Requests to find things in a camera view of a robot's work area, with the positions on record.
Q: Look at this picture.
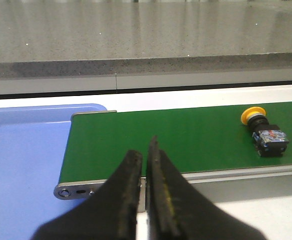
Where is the green conveyor belt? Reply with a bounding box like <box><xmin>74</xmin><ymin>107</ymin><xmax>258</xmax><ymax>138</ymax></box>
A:
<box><xmin>59</xmin><ymin>102</ymin><xmax>292</xmax><ymax>183</ymax></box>

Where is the grey stone counter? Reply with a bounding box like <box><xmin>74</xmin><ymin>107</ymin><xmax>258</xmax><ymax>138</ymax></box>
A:
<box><xmin>0</xmin><ymin>0</ymin><xmax>292</xmax><ymax>95</ymax></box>

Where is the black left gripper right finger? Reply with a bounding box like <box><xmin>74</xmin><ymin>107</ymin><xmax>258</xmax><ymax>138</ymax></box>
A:
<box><xmin>146</xmin><ymin>136</ymin><xmax>265</xmax><ymax>240</ymax></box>

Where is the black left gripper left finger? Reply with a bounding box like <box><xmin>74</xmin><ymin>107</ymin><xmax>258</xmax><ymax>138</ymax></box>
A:
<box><xmin>32</xmin><ymin>150</ymin><xmax>142</xmax><ymax>240</ymax></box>

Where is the aluminium conveyor frame rail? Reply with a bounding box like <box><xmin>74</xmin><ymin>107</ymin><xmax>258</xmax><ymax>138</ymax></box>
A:
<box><xmin>54</xmin><ymin>164</ymin><xmax>292</xmax><ymax>212</ymax></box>

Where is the blue plastic tray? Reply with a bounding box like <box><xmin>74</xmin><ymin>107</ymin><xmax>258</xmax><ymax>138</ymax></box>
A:
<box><xmin>0</xmin><ymin>103</ymin><xmax>104</xmax><ymax>240</ymax></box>

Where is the yellow push button switch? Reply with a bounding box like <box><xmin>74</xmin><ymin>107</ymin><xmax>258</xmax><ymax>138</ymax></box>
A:
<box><xmin>240</xmin><ymin>106</ymin><xmax>289</xmax><ymax>157</ymax></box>

